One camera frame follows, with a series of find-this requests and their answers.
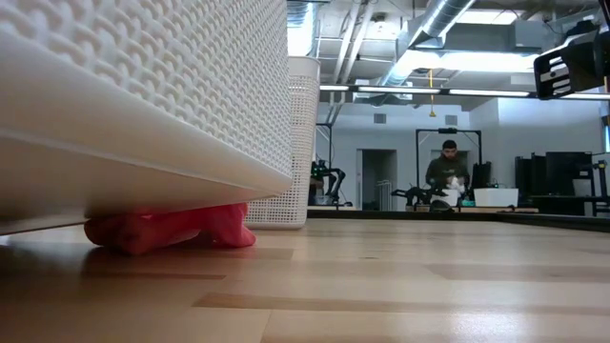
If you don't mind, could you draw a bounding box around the grey ceiling unit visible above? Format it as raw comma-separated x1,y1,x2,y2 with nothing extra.
513,19,559,51

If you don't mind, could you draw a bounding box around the black metal stand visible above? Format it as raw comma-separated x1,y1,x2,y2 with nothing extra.
416,127,483,192

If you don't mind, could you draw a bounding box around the person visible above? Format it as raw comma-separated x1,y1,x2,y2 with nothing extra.
424,139,472,206

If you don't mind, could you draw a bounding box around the wooden background table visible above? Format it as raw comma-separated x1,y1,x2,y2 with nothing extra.
404,205,539,214

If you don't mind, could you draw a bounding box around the white perforated plastic bin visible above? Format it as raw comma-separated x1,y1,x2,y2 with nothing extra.
243,55,321,231
0,0,294,235

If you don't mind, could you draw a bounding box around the coral red garment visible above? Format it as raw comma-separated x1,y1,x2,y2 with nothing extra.
84,203,257,256

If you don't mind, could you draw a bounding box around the black ceiling light rail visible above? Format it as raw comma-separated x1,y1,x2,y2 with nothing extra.
318,84,610,100

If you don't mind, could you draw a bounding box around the silver ventilation duct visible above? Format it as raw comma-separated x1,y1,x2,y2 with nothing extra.
378,0,478,87

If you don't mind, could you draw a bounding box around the yellow hanging cord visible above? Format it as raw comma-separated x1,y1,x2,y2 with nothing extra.
427,69,437,119

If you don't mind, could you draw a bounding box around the white wire rack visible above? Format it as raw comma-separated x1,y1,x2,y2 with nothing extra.
375,179,397,211

